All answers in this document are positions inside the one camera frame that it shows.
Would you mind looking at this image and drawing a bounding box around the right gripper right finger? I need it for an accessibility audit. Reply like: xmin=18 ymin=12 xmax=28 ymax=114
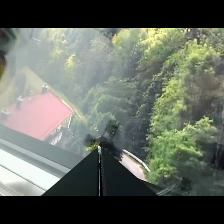
xmin=100 ymin=147 xmax=158 ymax=197

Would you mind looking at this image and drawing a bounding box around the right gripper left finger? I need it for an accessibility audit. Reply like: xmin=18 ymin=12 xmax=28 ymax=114
xmin=42 ymin=148 xmax=101 ymax=197

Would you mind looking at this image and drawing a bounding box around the silver frame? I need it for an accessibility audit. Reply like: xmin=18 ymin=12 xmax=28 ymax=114
xmin=0 ymin=137 xmax=72 ymax=197

